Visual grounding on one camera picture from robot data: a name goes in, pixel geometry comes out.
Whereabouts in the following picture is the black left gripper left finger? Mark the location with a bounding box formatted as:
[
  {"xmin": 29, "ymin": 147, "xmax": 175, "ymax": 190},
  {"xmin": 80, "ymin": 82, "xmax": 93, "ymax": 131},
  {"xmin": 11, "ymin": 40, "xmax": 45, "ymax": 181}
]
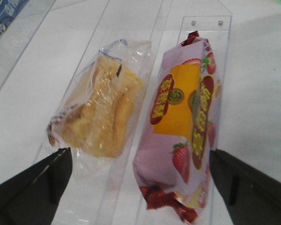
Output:
[{"xmin": 0, "ymin": 148, "xmax": 72, "ymax": 225}]

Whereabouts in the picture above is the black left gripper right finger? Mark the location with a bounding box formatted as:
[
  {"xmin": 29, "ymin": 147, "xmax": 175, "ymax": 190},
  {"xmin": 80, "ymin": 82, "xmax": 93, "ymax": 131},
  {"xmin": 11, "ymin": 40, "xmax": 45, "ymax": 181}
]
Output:
[{"xmin": 209, "ymin": 149, "xmax": 281, "ymax": 225}]

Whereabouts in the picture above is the blue cookie bag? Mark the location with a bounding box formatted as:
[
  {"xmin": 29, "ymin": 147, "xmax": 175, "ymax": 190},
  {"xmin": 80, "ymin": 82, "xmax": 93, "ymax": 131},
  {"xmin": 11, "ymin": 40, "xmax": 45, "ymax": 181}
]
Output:
[{"xmin": 0, "ymin": 0, "xmax": 29, "ymax": 39}]

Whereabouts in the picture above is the pink strawberry snack bag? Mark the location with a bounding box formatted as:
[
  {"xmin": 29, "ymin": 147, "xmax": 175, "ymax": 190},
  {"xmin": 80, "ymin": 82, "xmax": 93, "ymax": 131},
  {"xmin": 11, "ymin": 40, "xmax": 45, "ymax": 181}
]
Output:
[{"xmin": 133, "ymin": 31, "xmax": 222, "ymax": 224}]

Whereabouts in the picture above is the bread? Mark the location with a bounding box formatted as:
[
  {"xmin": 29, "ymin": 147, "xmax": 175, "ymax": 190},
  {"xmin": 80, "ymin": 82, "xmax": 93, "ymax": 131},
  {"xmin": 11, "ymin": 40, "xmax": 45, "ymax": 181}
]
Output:
[{"xmin": 47, "ymin": 39, "xmax": 152, "ymax": 158}]

